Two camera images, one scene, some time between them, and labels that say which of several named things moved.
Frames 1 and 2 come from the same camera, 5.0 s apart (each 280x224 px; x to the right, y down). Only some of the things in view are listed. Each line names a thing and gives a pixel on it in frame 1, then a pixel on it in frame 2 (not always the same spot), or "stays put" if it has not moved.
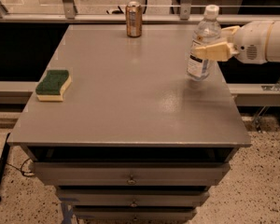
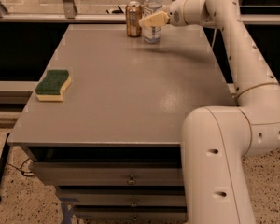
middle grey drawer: (133, 198) stays put
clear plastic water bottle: (207, 31) to (152, 4)
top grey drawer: (131, 174) stays put
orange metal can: (133, 20) stays put
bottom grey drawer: (135, 215) stays put
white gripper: (251, 42) to (175, 15)
